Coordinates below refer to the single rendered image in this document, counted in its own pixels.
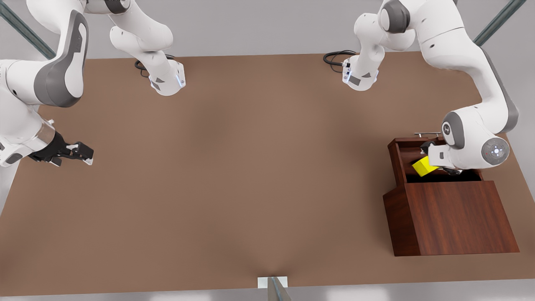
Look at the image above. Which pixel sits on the yellow square block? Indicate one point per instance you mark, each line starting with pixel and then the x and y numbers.
pixel 423 166

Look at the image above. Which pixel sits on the white post foot plate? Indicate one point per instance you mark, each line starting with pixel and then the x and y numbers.
pixel 262 282

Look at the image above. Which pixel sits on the dark wooden cabinet body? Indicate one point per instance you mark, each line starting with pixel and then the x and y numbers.
pixel 455 217

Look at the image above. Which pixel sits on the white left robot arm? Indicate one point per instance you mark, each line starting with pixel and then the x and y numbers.
pixel 468 50

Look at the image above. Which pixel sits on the silver frame post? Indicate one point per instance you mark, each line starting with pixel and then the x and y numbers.
pixel 278 290
pixel 499 21
pixel 25 30

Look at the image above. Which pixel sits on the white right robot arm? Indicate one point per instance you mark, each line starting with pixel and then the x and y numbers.
pixel 62 62

